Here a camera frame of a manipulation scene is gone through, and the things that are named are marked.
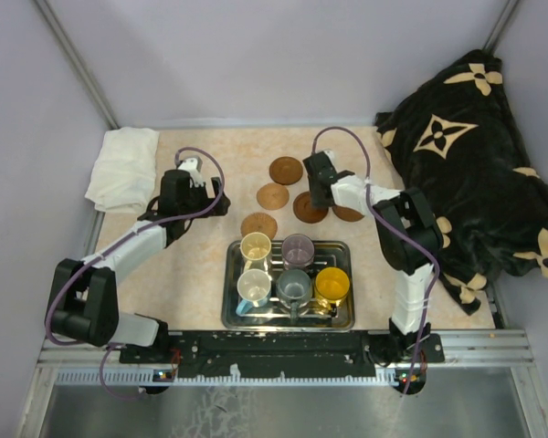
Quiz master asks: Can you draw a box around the black floral blanket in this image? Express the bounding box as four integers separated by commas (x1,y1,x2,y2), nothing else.
374,49,548,314

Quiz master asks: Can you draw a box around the grey cup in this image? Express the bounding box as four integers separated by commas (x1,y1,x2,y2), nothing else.
276,269,313,320

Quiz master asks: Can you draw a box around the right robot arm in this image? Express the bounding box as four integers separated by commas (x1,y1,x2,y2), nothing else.
303,150,444,361

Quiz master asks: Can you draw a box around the aluminium frame rail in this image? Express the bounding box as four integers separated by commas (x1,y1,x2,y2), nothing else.
35,329,534,394

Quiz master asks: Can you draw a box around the purple cup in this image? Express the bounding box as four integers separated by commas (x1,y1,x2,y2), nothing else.
281,234,315,269

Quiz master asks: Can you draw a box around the woven coaster frilled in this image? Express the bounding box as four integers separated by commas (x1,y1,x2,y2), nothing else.
240,212,278,240

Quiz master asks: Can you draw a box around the metal tray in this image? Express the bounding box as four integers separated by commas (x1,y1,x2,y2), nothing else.
221,240,355,331

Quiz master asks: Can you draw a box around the dark wooden coaster front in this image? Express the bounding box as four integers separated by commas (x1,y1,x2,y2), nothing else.
332,205,364,223

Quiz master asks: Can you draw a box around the woven coaster smooth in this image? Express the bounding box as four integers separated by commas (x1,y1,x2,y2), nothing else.
257,182,290,211

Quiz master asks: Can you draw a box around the cream yellow cup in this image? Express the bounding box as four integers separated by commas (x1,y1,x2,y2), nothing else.
240,232,272,272

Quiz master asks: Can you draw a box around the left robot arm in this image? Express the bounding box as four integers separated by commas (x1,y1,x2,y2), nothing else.
45,170,231,362

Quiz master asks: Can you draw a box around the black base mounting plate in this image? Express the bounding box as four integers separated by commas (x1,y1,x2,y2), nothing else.
120,330,444,379

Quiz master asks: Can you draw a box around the dark wooden coaster back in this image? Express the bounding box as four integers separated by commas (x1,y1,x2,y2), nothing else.
269,156,303,185

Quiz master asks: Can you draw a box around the white cup blue handle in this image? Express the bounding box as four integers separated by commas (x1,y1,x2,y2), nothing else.
236,269,271,316

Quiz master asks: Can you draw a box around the white folded cloth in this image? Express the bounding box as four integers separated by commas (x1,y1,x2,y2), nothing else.
85,127,160,214

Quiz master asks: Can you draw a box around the dark wooden coaster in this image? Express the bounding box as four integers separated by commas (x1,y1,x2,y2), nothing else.
269,156,303,185
292,192,329,224
332,205,364,223

